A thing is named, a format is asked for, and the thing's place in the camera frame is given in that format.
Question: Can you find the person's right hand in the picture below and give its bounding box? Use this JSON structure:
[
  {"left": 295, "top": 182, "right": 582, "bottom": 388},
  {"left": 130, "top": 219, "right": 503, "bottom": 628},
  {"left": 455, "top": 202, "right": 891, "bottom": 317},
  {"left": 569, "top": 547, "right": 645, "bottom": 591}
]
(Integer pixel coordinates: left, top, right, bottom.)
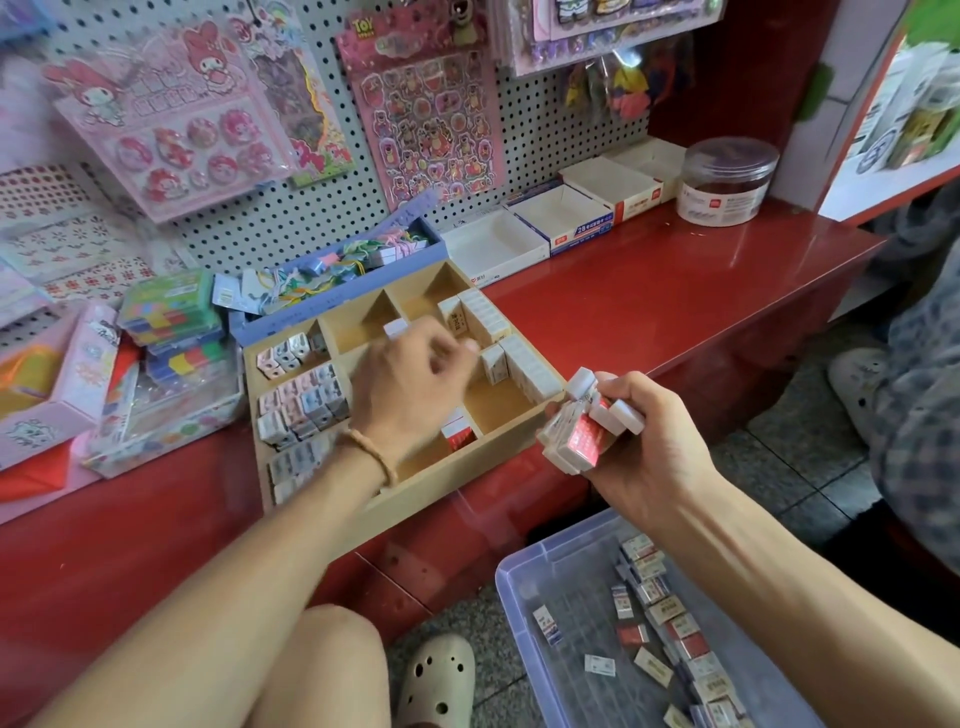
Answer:
[{"left": 577, "top": 370, "right": 722, "bottom": 530}]

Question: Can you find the person's left hand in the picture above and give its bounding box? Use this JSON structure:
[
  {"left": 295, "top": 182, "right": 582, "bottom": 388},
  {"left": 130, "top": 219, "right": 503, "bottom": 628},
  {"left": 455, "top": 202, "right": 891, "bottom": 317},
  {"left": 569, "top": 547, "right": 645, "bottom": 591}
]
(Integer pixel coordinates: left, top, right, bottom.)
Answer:
[{"left": 348, "top": 315, "right": 482, "bottom": 464}]

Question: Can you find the handful of boxed erasers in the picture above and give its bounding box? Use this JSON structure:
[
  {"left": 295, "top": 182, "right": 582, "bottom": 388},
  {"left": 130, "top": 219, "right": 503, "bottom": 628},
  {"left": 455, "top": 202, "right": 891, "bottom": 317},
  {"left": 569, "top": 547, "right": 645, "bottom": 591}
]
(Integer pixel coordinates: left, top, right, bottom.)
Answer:
[{"left": 537, "top": 366, "right": 647, "bottom": 477}]

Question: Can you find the wooden compartment tray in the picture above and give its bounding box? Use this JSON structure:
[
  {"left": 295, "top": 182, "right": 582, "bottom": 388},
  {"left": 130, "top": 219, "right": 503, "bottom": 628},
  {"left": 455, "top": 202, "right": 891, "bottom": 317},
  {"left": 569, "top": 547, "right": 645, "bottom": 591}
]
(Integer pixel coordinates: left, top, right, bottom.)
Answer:
[{"left": 240, "top": 258, "right": 569, "bottom": 560}]

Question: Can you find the clear plastic storage bin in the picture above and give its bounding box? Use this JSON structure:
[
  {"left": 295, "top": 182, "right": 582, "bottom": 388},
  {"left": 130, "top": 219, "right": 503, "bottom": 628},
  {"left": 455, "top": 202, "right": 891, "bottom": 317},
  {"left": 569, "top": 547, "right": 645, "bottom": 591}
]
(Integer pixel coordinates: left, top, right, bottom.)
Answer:
[{"left": 495, "top": 507, "right": 827, "bottom": 728}]

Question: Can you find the person's right forearm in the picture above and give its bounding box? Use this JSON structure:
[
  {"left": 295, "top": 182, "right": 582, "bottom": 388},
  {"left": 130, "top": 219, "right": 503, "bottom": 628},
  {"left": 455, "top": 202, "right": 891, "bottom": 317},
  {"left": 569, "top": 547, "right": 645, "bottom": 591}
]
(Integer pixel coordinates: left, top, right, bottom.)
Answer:
[{"left": 660, "top": 480, "right": 960, "bottom": 728}]

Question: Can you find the person's left forearm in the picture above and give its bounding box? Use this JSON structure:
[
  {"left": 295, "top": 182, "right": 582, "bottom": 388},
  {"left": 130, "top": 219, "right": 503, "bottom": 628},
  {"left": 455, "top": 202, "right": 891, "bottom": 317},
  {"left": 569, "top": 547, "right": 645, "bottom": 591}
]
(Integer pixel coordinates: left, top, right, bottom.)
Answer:
[{"left": 30, "top": 442, "right": 395, "bottom": 728}]

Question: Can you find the blue box of trinkets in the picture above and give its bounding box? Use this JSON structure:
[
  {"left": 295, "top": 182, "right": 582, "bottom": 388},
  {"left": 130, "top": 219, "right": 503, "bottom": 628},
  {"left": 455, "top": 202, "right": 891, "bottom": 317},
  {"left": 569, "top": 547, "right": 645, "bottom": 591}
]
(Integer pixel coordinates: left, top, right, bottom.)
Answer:
[{"left": 210, "top": 192, "right": 449, "bottom": 350}]

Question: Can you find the white tray box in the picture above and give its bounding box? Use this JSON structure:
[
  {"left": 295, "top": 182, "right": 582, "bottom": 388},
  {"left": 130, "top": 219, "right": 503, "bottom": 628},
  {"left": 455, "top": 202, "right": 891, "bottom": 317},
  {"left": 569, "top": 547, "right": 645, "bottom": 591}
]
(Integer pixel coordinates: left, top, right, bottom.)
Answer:
[
  {"left": 510, "top": 183, "right": 617, "bottom": 257},
  {"left": 442, "top": 207, "right": 551, "bottom": 287},
  {"left": 562, "top": 135, "right": 689, "bottom": 227}
]

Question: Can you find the person's left cream clog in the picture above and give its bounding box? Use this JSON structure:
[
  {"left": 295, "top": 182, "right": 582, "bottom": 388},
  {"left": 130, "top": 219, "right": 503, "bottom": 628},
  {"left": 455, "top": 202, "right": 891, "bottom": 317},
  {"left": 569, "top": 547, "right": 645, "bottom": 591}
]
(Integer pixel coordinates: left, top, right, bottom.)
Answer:
[{"left": 393, "top": 631, "right": 479, "bottom": 728}]

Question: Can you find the person's left leg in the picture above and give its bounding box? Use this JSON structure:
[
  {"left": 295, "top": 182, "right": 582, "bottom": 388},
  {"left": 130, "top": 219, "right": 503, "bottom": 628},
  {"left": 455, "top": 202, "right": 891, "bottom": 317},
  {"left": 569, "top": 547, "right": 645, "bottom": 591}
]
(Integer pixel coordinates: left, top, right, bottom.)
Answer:
[{"left": 243, "top": 604, "right": 395, "bottom": 728}]

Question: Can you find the red display counter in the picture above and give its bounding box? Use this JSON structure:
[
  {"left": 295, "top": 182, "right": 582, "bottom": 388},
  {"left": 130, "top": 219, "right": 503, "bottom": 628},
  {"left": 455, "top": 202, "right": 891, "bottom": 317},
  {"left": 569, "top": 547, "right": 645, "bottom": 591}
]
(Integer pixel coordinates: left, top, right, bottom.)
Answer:
[{"left": 0, "top": 199, "right": 887, "bottom": 728}]

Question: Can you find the white pegboard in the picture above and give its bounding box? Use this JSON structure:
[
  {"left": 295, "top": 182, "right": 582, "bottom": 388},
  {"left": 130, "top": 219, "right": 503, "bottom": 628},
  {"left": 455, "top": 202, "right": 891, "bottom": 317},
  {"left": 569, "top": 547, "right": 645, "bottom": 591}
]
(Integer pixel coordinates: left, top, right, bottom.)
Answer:
[{"left": 0, "top": 0, "right": 707, "bottom": 354}]

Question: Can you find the stack of colourful packs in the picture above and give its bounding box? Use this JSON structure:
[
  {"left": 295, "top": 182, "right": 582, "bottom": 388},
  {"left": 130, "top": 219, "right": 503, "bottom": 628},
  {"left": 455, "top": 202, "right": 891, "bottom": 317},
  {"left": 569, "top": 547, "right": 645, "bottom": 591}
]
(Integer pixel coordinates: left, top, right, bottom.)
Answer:
[{"left": 117, "top": 270, "right": 234, "bottom": 395}]

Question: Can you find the pink sticker pack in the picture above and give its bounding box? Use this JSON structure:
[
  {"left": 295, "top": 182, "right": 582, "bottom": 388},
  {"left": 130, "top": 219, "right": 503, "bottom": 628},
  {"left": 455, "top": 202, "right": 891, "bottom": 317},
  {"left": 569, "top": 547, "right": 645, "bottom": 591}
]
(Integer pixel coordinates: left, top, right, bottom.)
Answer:
[
  {"left": 42, "top": 15, "right": 294, "bottom": 224},
  {"left": 337, "top": 0, "right": 507, "bottom": 212}
]

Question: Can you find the round clear plastic jar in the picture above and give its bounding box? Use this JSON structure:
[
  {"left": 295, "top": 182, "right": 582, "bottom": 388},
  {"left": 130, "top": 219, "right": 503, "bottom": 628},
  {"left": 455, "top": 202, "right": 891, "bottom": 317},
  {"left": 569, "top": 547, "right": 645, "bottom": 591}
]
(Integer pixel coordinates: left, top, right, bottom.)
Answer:
[{"left": 675, "top": 136, "right": 782, "bottom": 230}]

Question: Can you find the green edged sticker pack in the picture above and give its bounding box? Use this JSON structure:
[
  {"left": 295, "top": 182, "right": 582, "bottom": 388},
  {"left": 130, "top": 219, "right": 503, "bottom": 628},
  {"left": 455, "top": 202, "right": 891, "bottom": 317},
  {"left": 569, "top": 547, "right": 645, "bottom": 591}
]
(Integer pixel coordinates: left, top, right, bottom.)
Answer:
[{"left": 225, "top": 0, "right": 359, "bottom": 189}]

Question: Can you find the pink tray of trinkets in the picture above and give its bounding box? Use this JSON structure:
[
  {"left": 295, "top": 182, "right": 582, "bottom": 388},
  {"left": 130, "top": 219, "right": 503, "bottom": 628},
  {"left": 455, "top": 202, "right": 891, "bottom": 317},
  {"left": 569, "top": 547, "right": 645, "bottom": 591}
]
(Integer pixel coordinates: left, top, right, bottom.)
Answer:
[{"left": 0, "top": 300, "right": 122, "bottom": 527}]

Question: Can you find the clear bag of colourful toys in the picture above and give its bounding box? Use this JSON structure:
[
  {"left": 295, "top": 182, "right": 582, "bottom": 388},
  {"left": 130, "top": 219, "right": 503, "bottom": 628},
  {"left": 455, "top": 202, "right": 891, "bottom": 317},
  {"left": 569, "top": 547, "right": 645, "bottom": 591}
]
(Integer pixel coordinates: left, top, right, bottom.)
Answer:
[{"left": 562, "top": 37, "right": 695, "bottom": 125}]

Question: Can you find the red patterned sticker sheet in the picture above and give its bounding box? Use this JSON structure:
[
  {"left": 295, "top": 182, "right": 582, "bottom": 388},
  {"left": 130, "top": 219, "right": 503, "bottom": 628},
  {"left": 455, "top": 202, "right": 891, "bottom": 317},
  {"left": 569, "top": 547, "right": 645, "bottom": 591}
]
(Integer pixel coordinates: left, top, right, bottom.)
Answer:
[{"left": 0, "top": 165, "right": 159, "bottom": 309}]

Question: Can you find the red folded cloth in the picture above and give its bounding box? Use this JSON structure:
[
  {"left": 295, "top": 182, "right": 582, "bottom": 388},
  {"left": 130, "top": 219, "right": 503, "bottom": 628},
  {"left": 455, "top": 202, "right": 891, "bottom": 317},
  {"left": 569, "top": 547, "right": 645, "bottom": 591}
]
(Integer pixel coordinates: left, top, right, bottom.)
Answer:
[{"left": 0, "top": 438, "right": 77, "bottom": 504}]

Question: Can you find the white side shelf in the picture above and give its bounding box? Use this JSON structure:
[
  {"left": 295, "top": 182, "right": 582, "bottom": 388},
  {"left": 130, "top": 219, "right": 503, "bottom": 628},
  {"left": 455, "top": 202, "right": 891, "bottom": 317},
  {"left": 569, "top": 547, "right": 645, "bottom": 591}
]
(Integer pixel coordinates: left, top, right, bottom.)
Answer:
[{"left": 772, "top": 0, "right": 960, "bottom": 227}]

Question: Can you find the beaded wooden bracelet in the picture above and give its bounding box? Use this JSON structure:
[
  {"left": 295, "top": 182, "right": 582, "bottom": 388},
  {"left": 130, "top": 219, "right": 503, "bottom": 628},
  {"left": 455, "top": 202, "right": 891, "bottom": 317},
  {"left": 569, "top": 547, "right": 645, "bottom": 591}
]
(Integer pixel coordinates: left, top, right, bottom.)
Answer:
[{"left": 333, "top": 424, "right": 399, "bottom": 491}]

